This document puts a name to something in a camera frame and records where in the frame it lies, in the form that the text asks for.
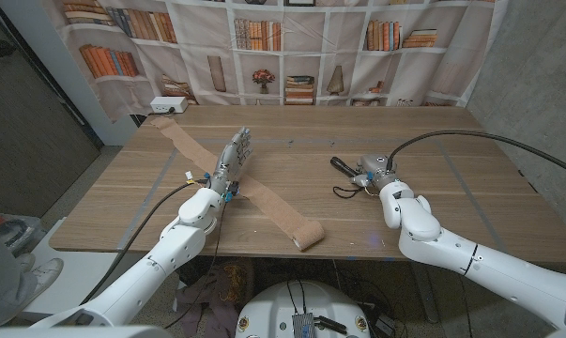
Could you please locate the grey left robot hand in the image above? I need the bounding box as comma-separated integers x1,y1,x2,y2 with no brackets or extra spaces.
206,126,254,197

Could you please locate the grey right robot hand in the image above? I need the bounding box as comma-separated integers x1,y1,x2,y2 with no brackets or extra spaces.
350,153,399,190

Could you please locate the black cylinder with lanyard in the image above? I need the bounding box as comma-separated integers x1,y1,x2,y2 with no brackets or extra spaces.
329,156,380,200

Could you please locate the tan adhesive wrap roll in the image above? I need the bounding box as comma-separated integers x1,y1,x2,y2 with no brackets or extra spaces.
149,115,327,252

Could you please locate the white power strip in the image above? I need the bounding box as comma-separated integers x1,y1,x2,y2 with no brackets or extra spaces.
149,96,190,115

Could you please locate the purple cloth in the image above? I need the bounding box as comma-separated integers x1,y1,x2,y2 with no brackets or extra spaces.
173,260,255,338

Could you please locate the grey table leg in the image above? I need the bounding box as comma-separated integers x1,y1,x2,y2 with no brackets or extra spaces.
411,261,441,324

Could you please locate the printed bookshelf backdrop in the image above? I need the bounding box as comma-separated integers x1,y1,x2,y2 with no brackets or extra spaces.
40,0,512,124

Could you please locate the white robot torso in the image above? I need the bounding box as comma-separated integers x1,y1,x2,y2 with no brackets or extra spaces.
234,280,372,338

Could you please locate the grey finned device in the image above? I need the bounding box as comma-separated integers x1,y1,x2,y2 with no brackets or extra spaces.
291,313,316,338

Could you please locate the dark wooden door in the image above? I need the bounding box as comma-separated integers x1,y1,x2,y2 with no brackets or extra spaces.
0,4,101,218

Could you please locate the white shoe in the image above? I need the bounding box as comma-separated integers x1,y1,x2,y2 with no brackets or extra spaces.
17,256,65,306

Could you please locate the person in grey trousers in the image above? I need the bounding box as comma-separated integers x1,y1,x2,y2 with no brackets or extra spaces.
0,223,38,328

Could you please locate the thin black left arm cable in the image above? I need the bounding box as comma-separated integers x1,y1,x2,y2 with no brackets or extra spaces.
164,201,230,330

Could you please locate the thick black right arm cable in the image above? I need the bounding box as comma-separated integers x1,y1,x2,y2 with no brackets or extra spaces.
388,130,566,180

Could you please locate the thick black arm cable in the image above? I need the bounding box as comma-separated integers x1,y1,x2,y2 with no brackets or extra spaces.
388,130,566,180
80,181,204,305

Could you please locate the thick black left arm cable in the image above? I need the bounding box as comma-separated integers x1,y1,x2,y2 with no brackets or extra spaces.
80,181,204,305

